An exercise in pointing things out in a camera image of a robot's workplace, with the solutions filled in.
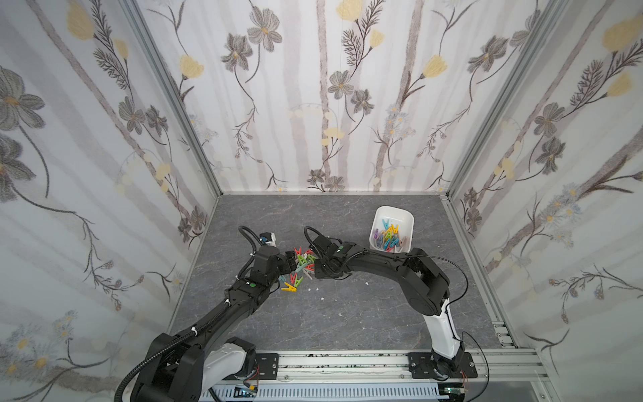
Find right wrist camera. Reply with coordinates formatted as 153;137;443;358
312;236;339;256

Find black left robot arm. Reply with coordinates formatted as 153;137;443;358
114;246;297;401

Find yellow clothespin by pile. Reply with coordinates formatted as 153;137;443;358
281;283;297;292

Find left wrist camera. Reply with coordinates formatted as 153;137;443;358
259;232;276;247

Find aluminium corner post right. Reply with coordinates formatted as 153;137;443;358
445;0;569;200

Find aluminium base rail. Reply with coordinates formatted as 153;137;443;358
131;349;563;402

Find aluminium corner post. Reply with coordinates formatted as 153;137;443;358
445;0;569;200
119;0;224;200

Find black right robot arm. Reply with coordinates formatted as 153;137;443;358
311;238;471;381

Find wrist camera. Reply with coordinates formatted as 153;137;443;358
312;236;339;256
259;232;276;247

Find white plastic storage box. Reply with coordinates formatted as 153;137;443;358
369;206;415;253

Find white clothespin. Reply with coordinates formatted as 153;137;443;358
302;269;314;281

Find aluminium corner post left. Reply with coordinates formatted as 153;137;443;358
119;0;224;200

